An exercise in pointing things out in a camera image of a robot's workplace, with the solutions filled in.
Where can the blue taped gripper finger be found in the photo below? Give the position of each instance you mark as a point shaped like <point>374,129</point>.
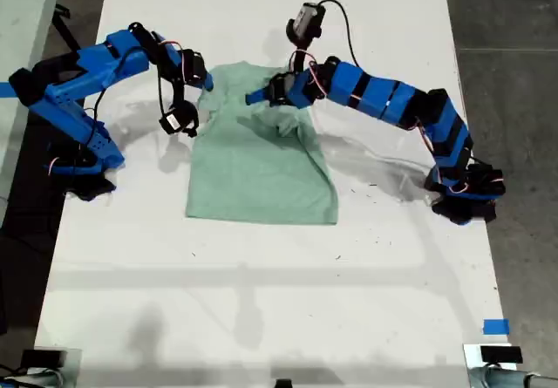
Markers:
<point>261,93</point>
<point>261,101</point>
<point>207,80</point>

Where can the pale green t-shirt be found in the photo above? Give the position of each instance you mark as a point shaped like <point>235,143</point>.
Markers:
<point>261,174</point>

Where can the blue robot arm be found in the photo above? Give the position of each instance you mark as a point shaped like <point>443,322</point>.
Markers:
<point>70,87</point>
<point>392,96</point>

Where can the black arm base clamp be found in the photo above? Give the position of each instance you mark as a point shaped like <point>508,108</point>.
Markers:
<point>462,211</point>
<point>91,187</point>

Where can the black stand leg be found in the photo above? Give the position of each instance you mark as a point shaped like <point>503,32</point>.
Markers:
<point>70,35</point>

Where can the pale side table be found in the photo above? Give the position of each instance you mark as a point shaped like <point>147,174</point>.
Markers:
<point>22,26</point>

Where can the long blue tape strip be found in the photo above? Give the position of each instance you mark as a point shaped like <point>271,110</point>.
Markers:
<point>5,89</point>

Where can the small black clip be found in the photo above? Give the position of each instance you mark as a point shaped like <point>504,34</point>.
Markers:
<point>283,383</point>

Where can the short blue tape strip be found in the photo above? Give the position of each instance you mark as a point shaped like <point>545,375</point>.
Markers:
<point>495,327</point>

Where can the small black box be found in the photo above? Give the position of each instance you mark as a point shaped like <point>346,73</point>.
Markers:
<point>501,354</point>
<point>41,357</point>

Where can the white mounting plate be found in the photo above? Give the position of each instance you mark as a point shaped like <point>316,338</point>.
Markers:
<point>471,357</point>

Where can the black camera stalk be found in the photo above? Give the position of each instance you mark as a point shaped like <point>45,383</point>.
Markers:
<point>185,115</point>
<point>298,56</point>

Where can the black camera box white label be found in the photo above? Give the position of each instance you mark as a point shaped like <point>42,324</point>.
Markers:
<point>171,123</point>

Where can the black grey camera box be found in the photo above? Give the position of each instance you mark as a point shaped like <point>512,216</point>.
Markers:
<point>307,19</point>

